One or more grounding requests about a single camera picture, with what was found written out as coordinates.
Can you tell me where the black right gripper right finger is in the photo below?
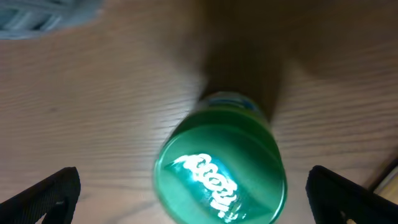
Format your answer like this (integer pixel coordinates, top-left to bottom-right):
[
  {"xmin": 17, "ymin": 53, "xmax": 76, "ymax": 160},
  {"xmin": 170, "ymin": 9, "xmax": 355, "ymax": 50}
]
[{"xmin": 305, "ymin": 166, "xmax": 397, "ymax": 224}]

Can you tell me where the green lidded jar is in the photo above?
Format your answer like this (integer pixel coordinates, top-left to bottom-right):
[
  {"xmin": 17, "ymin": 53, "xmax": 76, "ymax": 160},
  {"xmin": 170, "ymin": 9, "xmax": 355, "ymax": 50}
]
[{"xmin": 154, "ymin": 91, "xmax": 287, "ymax": 223}]

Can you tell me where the grey plastic lattice basket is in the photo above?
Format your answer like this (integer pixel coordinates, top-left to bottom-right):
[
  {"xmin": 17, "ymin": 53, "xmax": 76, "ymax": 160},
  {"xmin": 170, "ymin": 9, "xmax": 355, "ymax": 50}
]
[{"xmin": 1, "ymin": 0, "xmax": 104, "ymax": 40}]

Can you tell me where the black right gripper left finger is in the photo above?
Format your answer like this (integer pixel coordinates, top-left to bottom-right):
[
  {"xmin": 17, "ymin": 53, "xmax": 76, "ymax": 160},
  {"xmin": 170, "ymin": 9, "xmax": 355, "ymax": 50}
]
[{"xmin": 1, "ymin": 167, "xmax": 81, "ymax": 224}]

